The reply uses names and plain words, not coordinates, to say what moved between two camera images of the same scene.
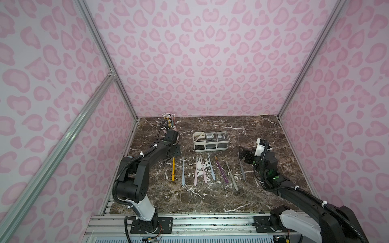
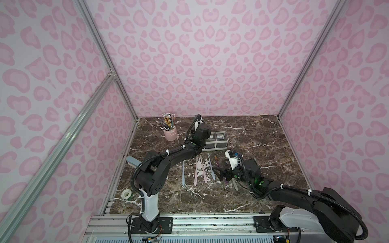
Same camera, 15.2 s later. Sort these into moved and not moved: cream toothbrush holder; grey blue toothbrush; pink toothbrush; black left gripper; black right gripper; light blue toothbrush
Moved: black right gripper; black left gripper
Not moved: light blue toothbrush; grey blue toothbrush; pink toothbrush; cream toothbrush holder
